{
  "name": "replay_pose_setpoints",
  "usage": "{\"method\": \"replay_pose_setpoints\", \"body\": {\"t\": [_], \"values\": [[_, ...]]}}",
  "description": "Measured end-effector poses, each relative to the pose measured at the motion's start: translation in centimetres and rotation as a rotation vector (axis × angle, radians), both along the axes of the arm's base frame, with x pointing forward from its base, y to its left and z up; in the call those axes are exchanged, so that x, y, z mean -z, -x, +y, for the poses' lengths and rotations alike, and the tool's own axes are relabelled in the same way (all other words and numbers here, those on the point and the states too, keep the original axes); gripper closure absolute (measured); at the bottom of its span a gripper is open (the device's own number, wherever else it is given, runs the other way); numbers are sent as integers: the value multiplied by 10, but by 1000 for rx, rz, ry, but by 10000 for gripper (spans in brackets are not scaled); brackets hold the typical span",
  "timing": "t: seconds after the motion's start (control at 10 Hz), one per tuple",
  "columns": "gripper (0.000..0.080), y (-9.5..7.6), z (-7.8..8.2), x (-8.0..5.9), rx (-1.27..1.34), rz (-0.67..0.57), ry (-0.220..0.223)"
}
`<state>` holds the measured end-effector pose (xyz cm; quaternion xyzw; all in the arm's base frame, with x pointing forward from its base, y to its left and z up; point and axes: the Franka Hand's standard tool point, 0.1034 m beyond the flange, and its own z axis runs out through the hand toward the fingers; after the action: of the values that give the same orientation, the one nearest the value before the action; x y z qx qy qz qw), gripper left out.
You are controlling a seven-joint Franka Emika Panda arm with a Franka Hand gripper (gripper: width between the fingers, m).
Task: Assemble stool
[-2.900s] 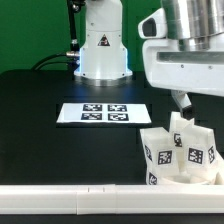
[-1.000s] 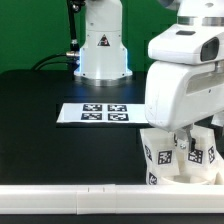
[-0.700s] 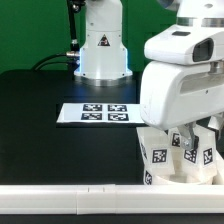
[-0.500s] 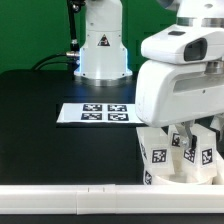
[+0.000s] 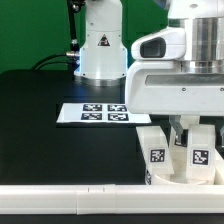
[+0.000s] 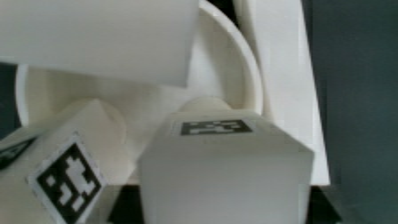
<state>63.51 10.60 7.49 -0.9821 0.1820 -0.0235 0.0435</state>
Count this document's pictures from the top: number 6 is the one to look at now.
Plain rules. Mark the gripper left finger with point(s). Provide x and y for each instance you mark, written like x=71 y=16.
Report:
x=126 y=205

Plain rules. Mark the white round stool seat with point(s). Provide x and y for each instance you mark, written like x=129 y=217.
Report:
x=140 y=103

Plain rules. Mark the white right rail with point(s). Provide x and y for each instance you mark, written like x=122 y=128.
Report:
x=273 y=25

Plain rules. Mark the white stool leg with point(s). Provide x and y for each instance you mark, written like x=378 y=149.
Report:
x=111 y=38
x=56 y=165
x=225 y=169

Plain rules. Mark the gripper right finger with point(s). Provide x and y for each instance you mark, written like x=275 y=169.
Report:
x=326 y=207

